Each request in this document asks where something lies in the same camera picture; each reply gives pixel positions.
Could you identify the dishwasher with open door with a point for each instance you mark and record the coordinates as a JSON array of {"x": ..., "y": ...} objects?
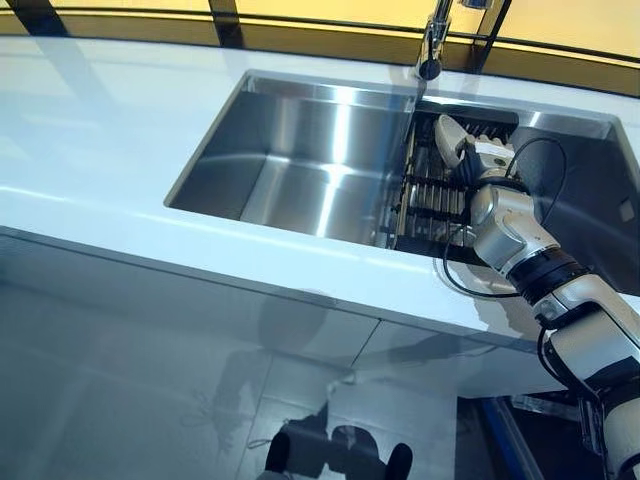
[{"x": 505, "y": 440}]

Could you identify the black dish drying rack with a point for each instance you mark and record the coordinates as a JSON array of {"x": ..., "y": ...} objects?
[{"x": 430, "y": 200}]

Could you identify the white cabinet door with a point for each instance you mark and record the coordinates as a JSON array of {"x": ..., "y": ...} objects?
[
  {"x": 425, "y": 365},
  {"x": 150, "y": 310}
]

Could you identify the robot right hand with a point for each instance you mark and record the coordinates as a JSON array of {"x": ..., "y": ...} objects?
[{"x": 492, "y": 155}]

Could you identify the stainless steel sink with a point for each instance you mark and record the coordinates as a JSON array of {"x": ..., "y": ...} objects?
[{"x": 300, "y": 165}]

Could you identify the robot right leg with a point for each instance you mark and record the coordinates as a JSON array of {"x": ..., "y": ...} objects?
[{"x": 401, "y": 462}]

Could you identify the chrome gooseneck faucet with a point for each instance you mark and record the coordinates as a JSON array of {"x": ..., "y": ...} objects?
[{"x": 434, "y": 40}]

